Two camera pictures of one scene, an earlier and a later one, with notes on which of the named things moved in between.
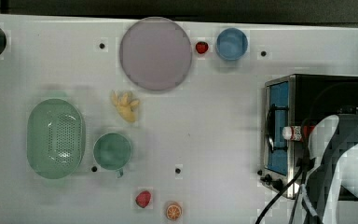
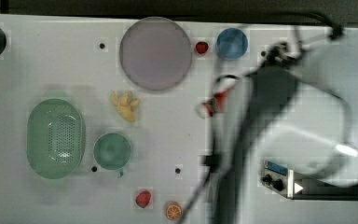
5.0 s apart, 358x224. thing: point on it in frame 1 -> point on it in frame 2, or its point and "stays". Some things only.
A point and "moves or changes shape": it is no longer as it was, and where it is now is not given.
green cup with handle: x=113 y=151 stays
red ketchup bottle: x=297 y=133 moves or changes shape
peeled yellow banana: x=125 y=105 stays
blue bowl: x=231 y=44 stays
